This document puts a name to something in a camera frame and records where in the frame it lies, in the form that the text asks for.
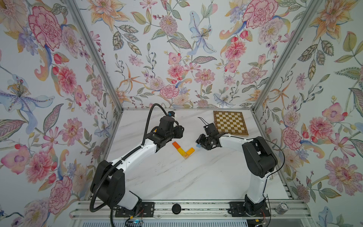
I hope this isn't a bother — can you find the orange rectangular block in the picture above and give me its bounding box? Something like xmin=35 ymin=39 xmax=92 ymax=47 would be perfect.
xmin=173 ymin=142 xmax=181 ymax=150

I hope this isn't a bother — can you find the yellow-orange rectangular block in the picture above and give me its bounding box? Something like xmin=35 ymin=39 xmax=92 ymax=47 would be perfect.
xmin=186 ymin=148 xmax=195 ymax=156

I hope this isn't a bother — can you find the yellow rectangular block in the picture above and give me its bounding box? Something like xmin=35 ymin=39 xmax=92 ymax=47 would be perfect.
xmin=177 ymin=147 xmax=186 ymax=156

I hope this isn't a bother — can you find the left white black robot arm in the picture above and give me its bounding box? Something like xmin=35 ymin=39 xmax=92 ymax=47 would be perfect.
xmin=89 ymin=104 xmax=184 ymax=217

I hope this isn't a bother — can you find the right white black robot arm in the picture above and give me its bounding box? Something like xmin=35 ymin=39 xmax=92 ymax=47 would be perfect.
xmin=196 ymin=123 xmax=278 ymax=218

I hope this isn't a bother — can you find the wooden chessboard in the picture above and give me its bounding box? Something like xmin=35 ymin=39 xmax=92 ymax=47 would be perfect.
xmin=213 ymin=111 xmax=249 ymax=136

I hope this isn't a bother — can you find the black round knob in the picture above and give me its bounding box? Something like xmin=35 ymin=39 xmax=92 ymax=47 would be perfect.
xmin=172 ymin=203 xmax=182 ymax=215

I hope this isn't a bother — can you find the clear tape roll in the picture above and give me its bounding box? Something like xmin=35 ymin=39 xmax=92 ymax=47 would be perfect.
xmin=275 ymin=202 xmax=289 ymax=215

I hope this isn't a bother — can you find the aluminium mounting rail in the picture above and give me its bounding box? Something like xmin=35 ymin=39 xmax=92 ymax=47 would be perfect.
xmin=69 ymin=200 xmax=313 ymax=220

